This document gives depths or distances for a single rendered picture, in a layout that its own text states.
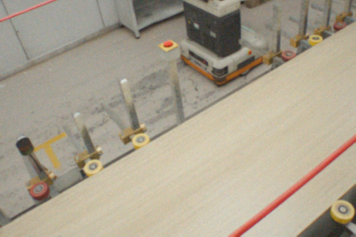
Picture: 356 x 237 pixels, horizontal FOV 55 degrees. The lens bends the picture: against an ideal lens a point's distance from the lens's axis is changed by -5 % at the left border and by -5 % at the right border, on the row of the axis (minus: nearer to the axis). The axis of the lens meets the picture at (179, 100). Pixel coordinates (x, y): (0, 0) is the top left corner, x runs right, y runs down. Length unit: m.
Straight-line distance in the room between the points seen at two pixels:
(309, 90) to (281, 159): 0.49
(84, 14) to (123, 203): 3.21
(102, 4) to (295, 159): 3.39
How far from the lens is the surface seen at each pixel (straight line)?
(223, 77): 3.26
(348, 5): 2.77
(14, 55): 4.32
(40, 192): 1.64
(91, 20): 4.47
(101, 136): 3.10
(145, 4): 4.73
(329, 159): 0.44
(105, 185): 1.55
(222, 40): 3.11
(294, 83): 1.93
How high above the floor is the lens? 2.08
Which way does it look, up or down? 40 degrees down
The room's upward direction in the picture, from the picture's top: 9 degrees counter-clockwise
